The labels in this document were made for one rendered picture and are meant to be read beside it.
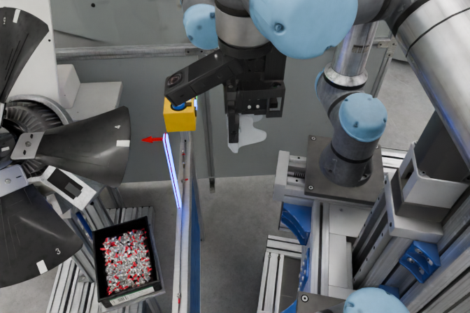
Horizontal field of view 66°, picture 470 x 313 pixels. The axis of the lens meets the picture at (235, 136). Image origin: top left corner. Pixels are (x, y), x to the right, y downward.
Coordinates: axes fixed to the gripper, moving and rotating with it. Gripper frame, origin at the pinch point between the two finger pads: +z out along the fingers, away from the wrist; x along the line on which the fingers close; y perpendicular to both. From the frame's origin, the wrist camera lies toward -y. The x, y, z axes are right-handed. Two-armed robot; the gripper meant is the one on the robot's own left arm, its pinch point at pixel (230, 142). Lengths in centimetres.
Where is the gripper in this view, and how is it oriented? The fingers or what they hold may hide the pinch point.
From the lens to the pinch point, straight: 59.6
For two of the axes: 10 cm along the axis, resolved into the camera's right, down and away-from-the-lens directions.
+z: 0.0, 6.8, 7.3
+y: 10.0, -0.5, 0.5
